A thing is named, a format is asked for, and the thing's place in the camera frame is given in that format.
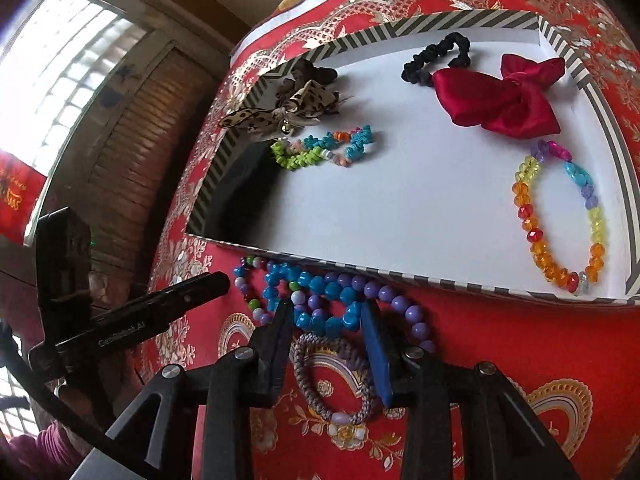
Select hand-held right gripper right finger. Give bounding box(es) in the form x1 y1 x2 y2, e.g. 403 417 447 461
361 300 588 480

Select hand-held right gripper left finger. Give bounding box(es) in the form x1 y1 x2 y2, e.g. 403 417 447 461
102 299 297 480

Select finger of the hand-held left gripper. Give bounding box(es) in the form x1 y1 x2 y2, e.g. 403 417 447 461
91 271 232 332

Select blue and purple bead bracelet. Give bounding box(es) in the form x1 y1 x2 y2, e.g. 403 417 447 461
264 260 437 356

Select striped cardboard box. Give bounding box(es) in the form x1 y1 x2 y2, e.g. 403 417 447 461
185 9 640 307

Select person's left forearm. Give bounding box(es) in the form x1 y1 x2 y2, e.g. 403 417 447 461
0 380 106 480

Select red floral tablecloth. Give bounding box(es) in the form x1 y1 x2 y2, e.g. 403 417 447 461
145 0 640 480

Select wooden louvered door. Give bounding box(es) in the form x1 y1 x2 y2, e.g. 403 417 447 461
55 40 216 281

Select window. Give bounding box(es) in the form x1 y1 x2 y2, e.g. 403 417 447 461
0 0 151 176

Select red bow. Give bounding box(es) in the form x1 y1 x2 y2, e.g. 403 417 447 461
432 54 566 138

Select black scrunchie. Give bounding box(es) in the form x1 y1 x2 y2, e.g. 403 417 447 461
401 32 475 88

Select grey braided bracelet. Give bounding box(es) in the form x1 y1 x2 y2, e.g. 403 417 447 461
292 332 381 426

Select multicolour round bead bracelet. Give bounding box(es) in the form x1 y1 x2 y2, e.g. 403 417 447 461
232 255 281 327

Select red wall banner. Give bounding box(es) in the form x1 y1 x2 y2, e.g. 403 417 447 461
0 150 48 246

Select black cable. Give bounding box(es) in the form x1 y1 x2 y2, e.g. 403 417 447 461
0 320 151 480

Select green and teal bead bracelet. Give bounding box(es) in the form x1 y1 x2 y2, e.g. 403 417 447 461
270 125 378 172

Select rainbow crystal bead bracelet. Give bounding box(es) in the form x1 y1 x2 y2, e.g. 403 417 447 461
512 140 608 296

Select leopard print bow hair tie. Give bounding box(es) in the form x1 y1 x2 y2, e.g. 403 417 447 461
218 57 353 141

